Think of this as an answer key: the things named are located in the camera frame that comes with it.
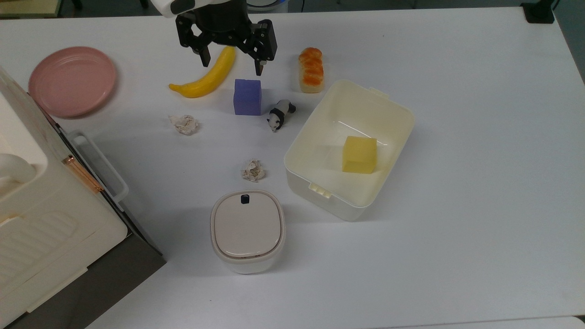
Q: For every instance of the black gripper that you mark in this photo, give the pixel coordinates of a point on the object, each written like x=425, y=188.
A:
x=221, y=23

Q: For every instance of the purple foam cube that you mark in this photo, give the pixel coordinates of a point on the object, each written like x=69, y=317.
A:
x=247, y=98

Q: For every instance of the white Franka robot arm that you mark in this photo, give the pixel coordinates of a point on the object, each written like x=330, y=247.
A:
x=160, y=7

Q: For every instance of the cream plastic box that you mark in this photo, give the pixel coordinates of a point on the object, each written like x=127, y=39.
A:
x=320, y=155

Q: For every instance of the yellow foam cube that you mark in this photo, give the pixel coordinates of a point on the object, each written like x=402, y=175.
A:
x=359, y=155

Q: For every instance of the yellow toy banana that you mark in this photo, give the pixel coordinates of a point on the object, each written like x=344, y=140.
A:
x=210, y=80

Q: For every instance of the toy bread loaf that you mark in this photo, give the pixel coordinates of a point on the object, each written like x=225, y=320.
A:
x=311, y=73

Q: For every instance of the black white panda figurine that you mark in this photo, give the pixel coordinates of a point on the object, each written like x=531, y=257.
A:
x=279, y=114

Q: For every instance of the crumpled paper ball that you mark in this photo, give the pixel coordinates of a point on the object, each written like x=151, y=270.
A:
x=252, y=170
x=183, y=124

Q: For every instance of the pink plate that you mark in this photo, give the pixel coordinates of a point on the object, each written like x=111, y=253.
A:
x=72, y=82

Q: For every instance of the white lidded bin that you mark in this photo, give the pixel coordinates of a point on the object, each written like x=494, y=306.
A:
x=247, y=230

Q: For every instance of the cream toy cabinet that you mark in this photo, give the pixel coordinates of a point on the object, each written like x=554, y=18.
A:
x=45, y=228

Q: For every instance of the black camera stand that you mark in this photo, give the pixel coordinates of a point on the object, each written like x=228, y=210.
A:
x=539, y=13

